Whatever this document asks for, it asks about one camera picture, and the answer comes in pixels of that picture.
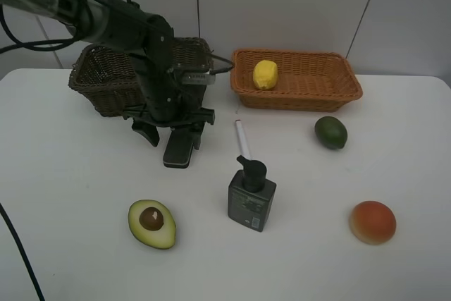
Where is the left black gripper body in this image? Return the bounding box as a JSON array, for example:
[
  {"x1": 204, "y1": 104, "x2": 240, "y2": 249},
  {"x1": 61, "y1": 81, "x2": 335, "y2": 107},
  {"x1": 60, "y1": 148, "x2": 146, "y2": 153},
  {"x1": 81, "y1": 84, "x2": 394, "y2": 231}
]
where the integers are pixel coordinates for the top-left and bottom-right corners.
[{"x1": 123, "y1": 31, "x2": 215, "y2": 128}]

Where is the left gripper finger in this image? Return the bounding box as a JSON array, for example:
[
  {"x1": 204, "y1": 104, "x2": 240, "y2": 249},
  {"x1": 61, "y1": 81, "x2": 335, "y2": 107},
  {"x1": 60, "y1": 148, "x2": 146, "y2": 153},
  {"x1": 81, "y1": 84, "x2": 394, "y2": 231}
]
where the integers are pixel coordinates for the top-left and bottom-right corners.
[
  {"x1": 132, "y1": 121, "x2": 159, "y2": 147},
  {"x1": 190, "y1": 123, "x2": 205, "y2": 150}
]

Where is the black whiteboard eraser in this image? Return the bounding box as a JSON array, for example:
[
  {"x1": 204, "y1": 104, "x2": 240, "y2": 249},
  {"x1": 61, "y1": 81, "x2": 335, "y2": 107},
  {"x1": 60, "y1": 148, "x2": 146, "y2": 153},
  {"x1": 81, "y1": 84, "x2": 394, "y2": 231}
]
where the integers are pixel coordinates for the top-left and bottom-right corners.
[{"x1": 163, "y1": 128, "x2": 194, "y2": 169}]

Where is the white marker pen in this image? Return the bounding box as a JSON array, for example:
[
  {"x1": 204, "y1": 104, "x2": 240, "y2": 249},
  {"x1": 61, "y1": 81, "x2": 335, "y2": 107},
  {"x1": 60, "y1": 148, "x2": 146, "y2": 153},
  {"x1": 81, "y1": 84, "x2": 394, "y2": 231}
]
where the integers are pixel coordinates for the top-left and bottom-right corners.
[{"x1": 235, "y1": 119, "x2": 252, "y2": 159}]

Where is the dark green pump bottle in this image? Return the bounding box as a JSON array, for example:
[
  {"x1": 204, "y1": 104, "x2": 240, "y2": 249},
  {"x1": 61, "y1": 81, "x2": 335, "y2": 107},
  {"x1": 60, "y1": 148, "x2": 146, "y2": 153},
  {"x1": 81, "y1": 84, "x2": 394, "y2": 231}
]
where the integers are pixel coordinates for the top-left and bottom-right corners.
[{"x1": 228, "y1": 155, "x2": 276, "y2": 232}]

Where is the yellow lemon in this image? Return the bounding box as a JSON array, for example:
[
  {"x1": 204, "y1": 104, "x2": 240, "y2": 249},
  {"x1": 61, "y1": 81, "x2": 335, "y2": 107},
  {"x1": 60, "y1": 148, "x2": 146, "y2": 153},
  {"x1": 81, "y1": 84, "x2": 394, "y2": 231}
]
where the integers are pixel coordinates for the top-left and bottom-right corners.
[{"x1": 253, "y1": 60, "x2": 278, "y2": 90}]

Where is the halved avocado with pit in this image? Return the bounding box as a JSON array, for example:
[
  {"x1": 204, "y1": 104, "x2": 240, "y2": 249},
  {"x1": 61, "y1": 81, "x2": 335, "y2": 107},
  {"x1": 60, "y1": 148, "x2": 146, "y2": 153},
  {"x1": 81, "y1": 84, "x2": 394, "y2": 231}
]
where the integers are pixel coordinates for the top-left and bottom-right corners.
[{"x1": 128, "y1": 199, "x2": 176, "y2": 250}]

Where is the green lime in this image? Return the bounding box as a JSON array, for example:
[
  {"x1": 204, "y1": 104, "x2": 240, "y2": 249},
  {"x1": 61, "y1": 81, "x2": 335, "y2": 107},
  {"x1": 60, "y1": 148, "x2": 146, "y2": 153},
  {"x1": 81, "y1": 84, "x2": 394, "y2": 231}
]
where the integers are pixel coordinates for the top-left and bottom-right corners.
[{"x1": 314, "y1": 116, "x2": 348, "y2": 150}]

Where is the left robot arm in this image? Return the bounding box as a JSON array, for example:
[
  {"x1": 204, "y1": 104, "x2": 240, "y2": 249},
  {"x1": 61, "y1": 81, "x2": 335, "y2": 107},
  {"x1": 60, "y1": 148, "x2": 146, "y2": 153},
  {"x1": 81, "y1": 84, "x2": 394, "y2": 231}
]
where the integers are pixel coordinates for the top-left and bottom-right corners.
[{"x1": 1, "y1": 0, "x2": 215, "y2": 152}]

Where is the dark brown wicker basket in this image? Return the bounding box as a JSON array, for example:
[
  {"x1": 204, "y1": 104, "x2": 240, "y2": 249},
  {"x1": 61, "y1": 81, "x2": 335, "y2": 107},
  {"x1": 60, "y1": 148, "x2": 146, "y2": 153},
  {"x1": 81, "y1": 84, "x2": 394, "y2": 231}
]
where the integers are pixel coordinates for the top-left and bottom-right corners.
[{"x1": 68, "y1": 37, "x2": 214, "y2": 117}]

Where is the orange wicker basket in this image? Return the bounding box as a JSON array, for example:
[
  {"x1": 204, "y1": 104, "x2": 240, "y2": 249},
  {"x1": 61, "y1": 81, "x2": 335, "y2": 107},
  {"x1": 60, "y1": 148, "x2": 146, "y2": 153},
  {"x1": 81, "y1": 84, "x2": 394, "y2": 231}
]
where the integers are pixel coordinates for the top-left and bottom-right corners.
[{"x1": 230, "y1": 49, "x2": 363, "y2": 112}]

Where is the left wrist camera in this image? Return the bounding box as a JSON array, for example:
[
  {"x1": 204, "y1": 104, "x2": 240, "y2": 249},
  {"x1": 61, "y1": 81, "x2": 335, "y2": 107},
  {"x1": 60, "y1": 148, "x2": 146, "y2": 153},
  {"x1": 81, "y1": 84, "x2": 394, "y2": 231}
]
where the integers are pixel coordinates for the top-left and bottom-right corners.
[{"x1": 173, "y1": 63, "x2": 216, "y2": 86}]

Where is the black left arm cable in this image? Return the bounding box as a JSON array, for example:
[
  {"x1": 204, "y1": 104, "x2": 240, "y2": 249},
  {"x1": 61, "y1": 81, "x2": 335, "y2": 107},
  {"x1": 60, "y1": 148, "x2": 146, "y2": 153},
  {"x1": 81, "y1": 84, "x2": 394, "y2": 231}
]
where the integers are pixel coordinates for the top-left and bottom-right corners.
[{"x1": 0, "y1": 0, "x2": 235, "y2": 301}]

